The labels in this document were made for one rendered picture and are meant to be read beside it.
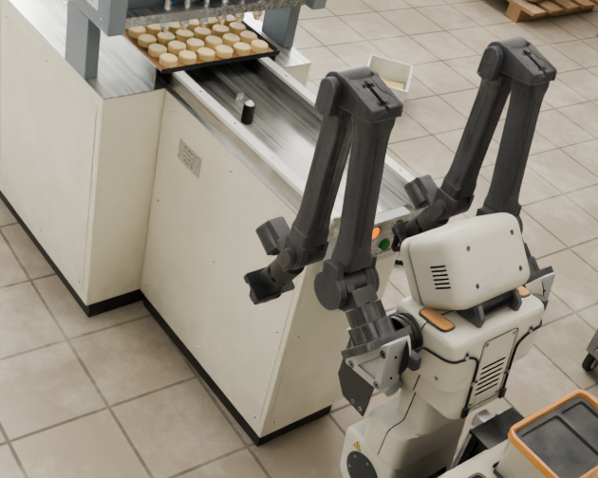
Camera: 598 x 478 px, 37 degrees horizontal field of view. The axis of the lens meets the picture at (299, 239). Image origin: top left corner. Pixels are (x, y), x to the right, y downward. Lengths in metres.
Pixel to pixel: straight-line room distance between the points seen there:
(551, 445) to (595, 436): 0.10
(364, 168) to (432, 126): 2.91
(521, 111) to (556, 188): 2.48
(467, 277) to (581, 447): 0.38
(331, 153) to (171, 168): 1.04
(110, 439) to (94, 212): 0.65
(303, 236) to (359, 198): 0.19
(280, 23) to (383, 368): 1.49
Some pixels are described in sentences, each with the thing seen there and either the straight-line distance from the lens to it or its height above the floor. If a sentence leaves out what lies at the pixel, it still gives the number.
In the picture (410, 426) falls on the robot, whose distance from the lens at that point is 1.98.
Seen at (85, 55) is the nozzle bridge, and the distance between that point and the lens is 2.52.
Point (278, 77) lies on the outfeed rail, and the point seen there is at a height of 0.89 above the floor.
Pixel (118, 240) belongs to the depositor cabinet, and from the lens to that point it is 2.81.
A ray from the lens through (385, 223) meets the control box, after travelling 2.24.
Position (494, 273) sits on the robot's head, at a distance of 1.74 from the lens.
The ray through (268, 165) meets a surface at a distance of 2.24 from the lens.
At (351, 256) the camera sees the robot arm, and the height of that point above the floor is 1.09.
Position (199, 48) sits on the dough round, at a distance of 2.62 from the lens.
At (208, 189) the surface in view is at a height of 0.68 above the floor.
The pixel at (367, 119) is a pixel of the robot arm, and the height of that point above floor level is 1.36.
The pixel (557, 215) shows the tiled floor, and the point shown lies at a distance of 4.16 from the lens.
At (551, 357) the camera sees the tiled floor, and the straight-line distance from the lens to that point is 3.40.
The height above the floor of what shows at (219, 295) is 0.40.
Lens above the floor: 2.10
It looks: 37 degrees down
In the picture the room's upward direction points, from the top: 15 degrees clockwise
